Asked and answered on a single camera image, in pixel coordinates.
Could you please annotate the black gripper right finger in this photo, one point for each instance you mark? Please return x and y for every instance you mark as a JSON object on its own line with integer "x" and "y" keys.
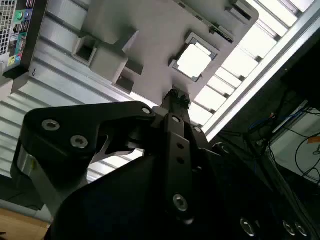
{"x": 197, "y": 140}

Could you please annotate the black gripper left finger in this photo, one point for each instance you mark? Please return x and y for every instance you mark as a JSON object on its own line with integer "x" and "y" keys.
{"x": 62, "y": 150}

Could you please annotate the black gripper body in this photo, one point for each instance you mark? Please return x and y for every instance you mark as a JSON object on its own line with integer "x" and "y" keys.
{"x": 112, "y": 212}

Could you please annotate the silver square CPU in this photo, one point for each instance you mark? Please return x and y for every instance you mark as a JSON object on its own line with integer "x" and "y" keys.
{"x": 193, "y": 60}

